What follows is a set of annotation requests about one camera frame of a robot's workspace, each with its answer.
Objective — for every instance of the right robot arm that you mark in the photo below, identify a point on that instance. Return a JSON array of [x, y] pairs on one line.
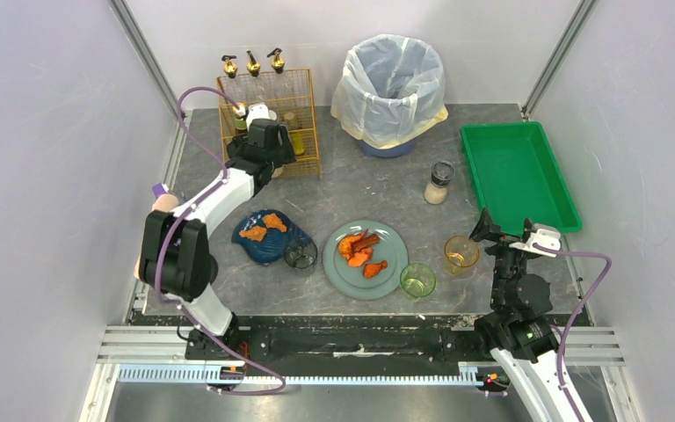
[[516, 334]]

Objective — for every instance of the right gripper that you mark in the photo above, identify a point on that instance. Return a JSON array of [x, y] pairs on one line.
[[506, 241]]

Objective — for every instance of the green glass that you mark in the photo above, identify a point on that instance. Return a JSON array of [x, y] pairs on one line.
[[417, 280]]

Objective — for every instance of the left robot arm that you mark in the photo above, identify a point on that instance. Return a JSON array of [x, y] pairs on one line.
[[241, 178]]

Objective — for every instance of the black cap spice jar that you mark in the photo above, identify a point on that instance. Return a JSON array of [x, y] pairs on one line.
[[234, 146]]

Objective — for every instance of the purple box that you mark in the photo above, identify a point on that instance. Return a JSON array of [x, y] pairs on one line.
[[159, 189]]

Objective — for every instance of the brown-sauce bottle gold spout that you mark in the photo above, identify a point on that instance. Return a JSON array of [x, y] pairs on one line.
[[262, 87]]

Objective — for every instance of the blue ribbed dish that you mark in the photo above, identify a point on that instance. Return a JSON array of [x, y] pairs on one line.
[[271, 248]]

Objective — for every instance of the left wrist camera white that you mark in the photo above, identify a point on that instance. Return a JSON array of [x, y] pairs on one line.
[[259, 111]]

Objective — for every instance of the green plastic tray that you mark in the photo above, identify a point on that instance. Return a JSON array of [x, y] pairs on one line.
[[515, 176]]

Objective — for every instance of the red sauce bottle green label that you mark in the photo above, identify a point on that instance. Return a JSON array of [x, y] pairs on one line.
[[240, 116]]

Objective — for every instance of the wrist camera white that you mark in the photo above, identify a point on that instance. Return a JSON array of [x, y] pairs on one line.
[[546, 241], [259, 111]]

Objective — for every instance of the amber glass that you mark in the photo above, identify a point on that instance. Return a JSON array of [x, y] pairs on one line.
[[460, 255]]

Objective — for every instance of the beige microphone on stand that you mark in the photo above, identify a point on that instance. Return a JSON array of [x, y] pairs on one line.
[[164, 202]]

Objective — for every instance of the small yellow oil bottle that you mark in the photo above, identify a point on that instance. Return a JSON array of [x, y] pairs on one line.
[[293, 124]]

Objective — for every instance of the bin with plastic liner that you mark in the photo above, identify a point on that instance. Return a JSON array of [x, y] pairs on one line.
[[390, 92]]

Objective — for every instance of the fried food on plate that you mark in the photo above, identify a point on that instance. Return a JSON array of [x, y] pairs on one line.
[[357, 250]]

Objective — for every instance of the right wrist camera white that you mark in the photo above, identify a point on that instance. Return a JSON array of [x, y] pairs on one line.
[[546, 241]]

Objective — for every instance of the dark smoky glass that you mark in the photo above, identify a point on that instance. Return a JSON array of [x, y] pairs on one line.
[[301, 254]]

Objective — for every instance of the clear oil bottle gold spout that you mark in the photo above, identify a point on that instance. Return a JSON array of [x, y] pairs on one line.
[[231, 83]]

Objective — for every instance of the yellow wire rack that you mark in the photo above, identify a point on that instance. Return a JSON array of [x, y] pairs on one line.
[[309, 164]]

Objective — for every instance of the fried piece on blue dish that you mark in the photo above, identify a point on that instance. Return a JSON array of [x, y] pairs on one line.
[[272, 221]]

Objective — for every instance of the grey-green round plate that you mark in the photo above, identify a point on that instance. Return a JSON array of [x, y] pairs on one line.
[[350, 280]]

